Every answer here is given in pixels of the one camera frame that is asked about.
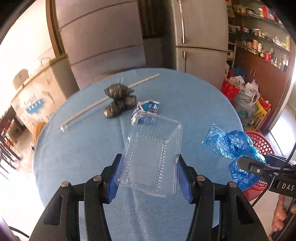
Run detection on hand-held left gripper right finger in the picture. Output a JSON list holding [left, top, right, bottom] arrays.
[[177, 154, 269, 241]]

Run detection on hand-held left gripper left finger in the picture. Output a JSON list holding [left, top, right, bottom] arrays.
[[29, 153, 123, 241]]

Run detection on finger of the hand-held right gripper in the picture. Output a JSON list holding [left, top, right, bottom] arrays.
[[264, 154, 296, 173], [237, 156, 277, 180]]

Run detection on red plastic basket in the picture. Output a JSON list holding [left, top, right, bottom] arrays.
[[243, 131, 275, 201]]

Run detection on blue plastic bag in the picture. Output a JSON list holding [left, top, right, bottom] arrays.
[[202, 123, 266, 190]]

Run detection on clear plastic container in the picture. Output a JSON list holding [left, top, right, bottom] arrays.
[[118, 113, 184, 197]]

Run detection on dark plastic bag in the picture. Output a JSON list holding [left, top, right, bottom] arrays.
[[104, 95, 137, 118]]

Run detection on blue white carton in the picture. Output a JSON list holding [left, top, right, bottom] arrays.
[[131, 100, 160, 126]]

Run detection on black plastic bag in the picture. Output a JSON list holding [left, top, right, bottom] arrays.
[[105, 84, 136, 100]]

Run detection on person's right hand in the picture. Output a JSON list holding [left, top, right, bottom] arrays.
[[272, 195, 290, 232]]

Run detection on pile of plastic bags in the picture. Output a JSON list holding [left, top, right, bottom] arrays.
[[222, 67, 272, 131]]

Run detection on long white stick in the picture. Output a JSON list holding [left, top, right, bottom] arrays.
[[59, 74, 160, 130]]

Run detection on yellow floor fan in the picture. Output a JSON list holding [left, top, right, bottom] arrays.
[[32, 122, 47, 145]]

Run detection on brown shelf cabinet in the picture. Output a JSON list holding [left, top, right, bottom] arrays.
[[228, 0, 293, 132]]

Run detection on white chest freezer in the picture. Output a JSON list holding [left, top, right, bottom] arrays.
[[10, 54, 80, 135]]

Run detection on dark wooden chair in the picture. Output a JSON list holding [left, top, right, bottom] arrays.
[[0, 120, 21, 174]]

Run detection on silver two-door refrigerator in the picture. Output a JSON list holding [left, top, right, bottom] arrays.
[[170, 0, 229, 88]]

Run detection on white rice cooker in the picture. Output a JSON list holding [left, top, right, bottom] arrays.
[[13, 69, 29, 88]]

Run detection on grey three-door refrigerator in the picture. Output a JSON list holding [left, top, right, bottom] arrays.
[[54, 0, 147, 90]]

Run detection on brown wooden door frame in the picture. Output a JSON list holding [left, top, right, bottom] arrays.
[[46, 0, 67, 56]]

